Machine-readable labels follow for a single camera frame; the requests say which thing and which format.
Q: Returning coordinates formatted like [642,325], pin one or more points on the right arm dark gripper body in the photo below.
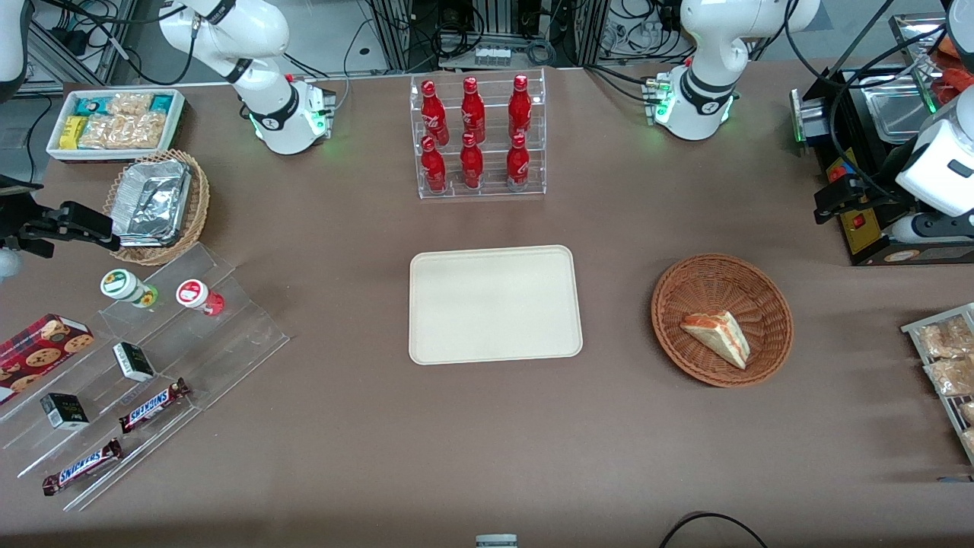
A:
[23,227]

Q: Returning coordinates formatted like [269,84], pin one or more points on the triangular sandwich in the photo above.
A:
[719,335]

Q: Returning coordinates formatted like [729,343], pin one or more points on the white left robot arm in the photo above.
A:
[715,46]

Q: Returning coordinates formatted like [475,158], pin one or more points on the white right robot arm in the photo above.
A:
[259,30]

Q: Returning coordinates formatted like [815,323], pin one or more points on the light wicker basket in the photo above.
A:
[199,205]

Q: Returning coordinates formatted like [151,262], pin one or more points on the tray of packaged snacks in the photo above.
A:
[913,327]

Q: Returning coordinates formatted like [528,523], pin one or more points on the brown wicker basket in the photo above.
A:
[708,285]

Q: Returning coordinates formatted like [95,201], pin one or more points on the cream plastic tray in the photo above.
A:
[494,304]

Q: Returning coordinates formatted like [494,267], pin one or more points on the red emergency button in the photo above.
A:
[837,173]

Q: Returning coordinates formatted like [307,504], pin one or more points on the black hot food display case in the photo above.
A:
[867,236]

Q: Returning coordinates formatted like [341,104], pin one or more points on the steel food pan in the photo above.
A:
[898,110]

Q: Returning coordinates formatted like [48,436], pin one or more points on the stack of foil trays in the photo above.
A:
[152,202]

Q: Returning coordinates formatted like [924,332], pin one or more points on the green label yogurt cup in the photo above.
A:
[122,285]

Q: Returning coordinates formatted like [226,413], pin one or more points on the white rectangular snack bin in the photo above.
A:
[57,152]

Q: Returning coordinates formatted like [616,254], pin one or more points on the red sausage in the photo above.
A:
[960,80]

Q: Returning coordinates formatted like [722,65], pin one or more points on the yellow snack packet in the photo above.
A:
[72,132]

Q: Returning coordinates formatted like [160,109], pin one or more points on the large clear cracker bag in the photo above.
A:
[125,131]

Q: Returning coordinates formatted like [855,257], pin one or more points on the teal snack packet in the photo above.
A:
[91,105]
[161,103]

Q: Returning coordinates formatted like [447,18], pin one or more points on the small clear cracker bag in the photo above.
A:
[129,104]

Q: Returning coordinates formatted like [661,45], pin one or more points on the red cookie box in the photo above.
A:
[38,354]

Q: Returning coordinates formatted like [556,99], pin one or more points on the red label yogurt cup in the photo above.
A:
[196,295]

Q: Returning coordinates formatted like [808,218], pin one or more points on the small black box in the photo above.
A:
[133,362]
[65,411]

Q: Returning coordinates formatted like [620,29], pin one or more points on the clear bag of pastries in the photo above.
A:
[943,339]
[968,412]
[951,377]
[969,441]

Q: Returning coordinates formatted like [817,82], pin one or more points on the clear acrylic stepped shelf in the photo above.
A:
[228,342]

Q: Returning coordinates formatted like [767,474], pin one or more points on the snickers chocolate bar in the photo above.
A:
[80,466]
[152,406]

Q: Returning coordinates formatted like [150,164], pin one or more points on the red cola bottle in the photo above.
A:
[434,171]
[520,106]
[518,167]
[472,110]
[434,114]
[472,167]

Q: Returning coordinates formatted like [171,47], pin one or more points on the clear acrylic bottle rack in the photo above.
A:
[491,194]

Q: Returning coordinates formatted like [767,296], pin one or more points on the white power strip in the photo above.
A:
[492,56]

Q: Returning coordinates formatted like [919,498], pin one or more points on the grey device edge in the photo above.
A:
[496,541]

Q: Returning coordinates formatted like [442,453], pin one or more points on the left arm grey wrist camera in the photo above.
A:
[909,228]

